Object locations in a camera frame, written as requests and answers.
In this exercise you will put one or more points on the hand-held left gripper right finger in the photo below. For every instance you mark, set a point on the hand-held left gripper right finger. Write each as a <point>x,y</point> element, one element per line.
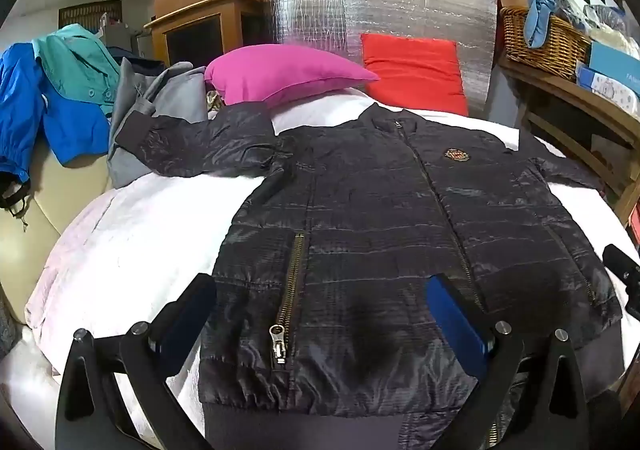
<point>455,325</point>

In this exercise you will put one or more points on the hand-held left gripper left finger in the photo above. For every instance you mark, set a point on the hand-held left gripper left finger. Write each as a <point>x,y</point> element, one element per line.
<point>187,315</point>

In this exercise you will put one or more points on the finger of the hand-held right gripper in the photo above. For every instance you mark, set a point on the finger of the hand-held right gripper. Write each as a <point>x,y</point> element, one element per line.
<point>620,257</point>

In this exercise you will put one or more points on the black puffer jacket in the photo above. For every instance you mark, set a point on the black puffer jacket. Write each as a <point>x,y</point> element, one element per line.
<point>350,230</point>

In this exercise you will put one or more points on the wooden shelf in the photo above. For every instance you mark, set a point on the wooden shelf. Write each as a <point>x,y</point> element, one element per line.
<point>575,99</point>

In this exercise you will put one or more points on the white patterned box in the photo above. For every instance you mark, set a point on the white patterned box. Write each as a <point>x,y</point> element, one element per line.
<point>607,92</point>

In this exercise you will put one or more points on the blue cardboard box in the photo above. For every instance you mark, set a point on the blue cardboard box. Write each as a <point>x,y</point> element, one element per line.
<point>617,67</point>

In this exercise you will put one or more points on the grey garment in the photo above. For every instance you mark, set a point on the grey garment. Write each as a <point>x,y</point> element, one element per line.
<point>150,104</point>

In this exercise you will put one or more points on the wicker basket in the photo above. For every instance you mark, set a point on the wicker basket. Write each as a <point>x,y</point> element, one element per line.
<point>550,49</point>

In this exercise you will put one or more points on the blue jacket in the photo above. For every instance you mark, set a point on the blue jacket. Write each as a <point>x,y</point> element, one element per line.
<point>70,129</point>

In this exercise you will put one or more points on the light blue cloth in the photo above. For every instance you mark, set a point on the light blue cloth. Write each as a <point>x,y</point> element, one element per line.
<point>537,24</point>

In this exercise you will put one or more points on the red pillow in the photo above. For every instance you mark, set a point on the red pillow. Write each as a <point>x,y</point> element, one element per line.
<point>415,69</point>

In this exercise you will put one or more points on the pink pillow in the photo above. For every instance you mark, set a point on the pink pillow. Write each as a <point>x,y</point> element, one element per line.
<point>280,72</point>

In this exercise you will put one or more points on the teal jacket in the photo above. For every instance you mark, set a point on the teal jacket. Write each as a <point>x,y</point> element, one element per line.
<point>70,64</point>

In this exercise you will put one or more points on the dark wooden lattice panel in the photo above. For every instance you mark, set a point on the dark wooden lattice panel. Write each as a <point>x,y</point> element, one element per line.
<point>90,13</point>

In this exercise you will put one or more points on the silver insulation sheet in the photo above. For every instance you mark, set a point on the silver insulation sheet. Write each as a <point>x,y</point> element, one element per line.
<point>310,4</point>

